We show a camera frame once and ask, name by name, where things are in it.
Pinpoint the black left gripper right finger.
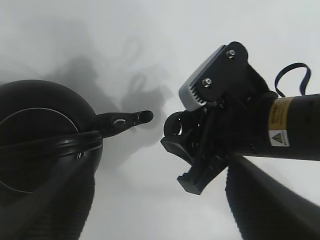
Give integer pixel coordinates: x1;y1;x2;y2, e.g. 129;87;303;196
225;155;320;240

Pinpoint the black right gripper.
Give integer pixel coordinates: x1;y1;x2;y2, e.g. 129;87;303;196
160;41;278;165

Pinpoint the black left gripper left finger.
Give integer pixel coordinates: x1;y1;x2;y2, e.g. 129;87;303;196
0;153;96;240

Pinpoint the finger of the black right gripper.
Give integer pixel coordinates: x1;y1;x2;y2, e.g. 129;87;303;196
177;152;229;195

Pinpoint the black cast iron teapot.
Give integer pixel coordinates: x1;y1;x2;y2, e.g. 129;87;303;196
0;80;154;207

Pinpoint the small black teacup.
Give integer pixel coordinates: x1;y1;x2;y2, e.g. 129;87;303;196
163;111;197;137

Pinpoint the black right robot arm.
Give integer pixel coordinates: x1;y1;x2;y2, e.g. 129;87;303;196
160;41;320;195

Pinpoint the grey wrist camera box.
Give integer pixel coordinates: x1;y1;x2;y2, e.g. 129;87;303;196
178;45;226;112

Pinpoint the dark blue cable loop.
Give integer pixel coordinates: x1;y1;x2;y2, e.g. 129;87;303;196
274;62;312;98

